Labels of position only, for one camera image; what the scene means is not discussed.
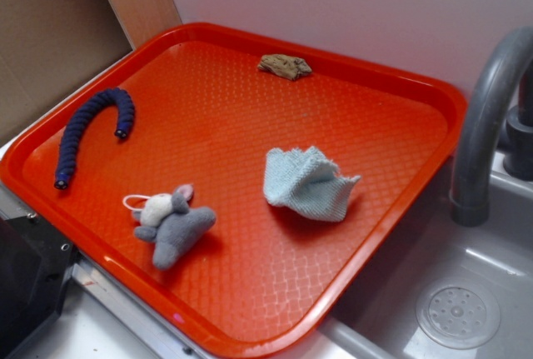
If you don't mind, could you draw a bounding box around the light blue cloth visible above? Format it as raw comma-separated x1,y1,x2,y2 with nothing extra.
263,147,361,222

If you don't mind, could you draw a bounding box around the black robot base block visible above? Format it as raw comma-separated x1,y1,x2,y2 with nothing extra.
1,213,77,358

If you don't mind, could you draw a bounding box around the grey plastic sink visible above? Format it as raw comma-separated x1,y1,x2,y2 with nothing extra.
321,153,532,358

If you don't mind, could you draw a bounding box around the red plastic tray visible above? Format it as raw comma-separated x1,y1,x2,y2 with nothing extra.
1,23,466,358

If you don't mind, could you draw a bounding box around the brown cardboard panel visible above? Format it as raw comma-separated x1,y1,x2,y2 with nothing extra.
1,0,131,143

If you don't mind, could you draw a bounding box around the grey plush mouse toy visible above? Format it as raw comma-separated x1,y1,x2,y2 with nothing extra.
122,184,217,271

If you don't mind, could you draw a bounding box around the dark blue ribbed tube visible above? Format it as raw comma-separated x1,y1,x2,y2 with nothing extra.
53,87,136,190

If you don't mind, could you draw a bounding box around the brown wood piece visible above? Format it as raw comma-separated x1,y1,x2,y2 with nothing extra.
257,54,312,82

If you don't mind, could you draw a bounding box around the grey plastic faucet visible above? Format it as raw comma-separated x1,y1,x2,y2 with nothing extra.
450,26,532,227

